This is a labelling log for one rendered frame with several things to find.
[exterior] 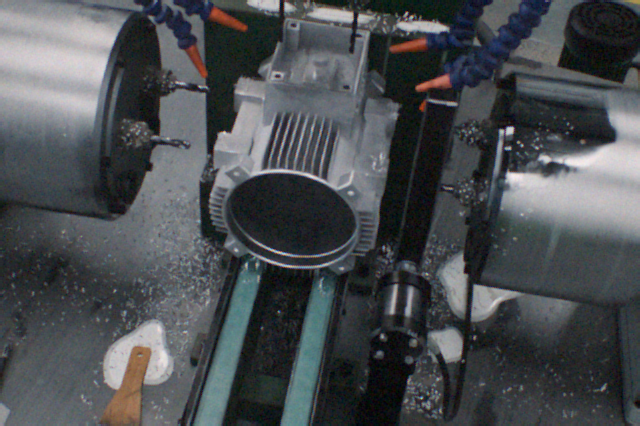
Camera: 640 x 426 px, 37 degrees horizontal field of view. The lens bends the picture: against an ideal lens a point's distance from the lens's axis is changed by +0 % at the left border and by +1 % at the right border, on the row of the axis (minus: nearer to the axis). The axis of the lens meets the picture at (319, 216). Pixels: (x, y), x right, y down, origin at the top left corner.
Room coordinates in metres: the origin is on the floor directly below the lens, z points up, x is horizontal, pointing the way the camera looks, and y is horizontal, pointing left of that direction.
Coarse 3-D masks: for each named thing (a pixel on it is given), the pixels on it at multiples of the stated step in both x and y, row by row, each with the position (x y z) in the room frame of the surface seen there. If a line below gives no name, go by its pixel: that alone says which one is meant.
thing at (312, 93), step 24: (288, 24) 0.91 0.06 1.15; (312, 24) 0.92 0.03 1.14; (288, 48) 0.90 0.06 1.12; (312, 48) 0.91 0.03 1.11; (336, 48) 0.91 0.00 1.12; (360, 48) 0.89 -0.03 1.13; (288, 72) 0.86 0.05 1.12; (312, 72) 0.85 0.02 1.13; (336, 72) 0.87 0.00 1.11; (360, 72) 0.84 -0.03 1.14; (288, 96) 0.80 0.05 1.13; (312, 96) 0.80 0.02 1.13; (336, 96) 0.80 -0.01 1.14; (360, 96) 0.84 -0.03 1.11; (264, 120) 0.81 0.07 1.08; (288, 120) 0.80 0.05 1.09; (312, 120) 0.80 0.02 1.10; (336, 120) 0.80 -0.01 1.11
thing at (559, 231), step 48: (528, 96) 0.80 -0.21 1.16; (576, 96) 0.81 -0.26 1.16; (624, 96) 0.82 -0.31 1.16; (480, 144) 0.83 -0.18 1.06; (528, 144) 0.74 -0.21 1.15; (576, 144) 0.74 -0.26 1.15; (624, 144) 0.75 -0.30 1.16; (480, 192) 0.74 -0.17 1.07; (528, 192) 0.70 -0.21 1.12; (576, 192) 0.70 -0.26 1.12; (624, 192) 0.70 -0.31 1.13; (480, 240) 0.70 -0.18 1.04; (528, 240) 0.68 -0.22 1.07; (576, 240) 0.67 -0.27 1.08; (624, 240) 0.67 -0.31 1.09; (528, 288) 0.68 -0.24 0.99; (576, 288) 0.67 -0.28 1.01; (624, 288) 0.66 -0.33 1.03
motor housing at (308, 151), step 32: (256, 128) 0.81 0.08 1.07; (288, 128) 0.77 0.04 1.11; (320, 128) 0.78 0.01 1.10; (384, 128) 0.84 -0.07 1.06; (256, 160) 0.75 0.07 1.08; (288, 160) 0.72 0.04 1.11; (320, 160) 0.74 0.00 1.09; (352, 160) 0.77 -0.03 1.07; (224, 192) 0.73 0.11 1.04; (256, 192) 0.81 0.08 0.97; (288, 192) 0.84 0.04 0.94; (320, 192) 0.84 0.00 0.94; (224, 224) 0.73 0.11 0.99; (256, 224) 0.76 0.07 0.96; (288, 224) 0.78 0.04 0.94; (320, 224) 0.79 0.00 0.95; (352, 224) 0.76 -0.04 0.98; (256, 256) 0.72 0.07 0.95; (288, 256) 0.73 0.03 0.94; (320, 256) 0.73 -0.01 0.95
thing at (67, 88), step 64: (0, 0) 0.87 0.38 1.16; (64, 0) 0.90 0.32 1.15; (0, 64) 0.78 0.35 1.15; (64, 64) 0.79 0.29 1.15; (128, 64) 0.83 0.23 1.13; (0, 128) 0.74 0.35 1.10; (64, 128) 0.74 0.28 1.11; (128, 128) 0.78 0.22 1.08; (0, 192) 0.73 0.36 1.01; (64, 192) 0.72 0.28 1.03; (128, 192) 0.77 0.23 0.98
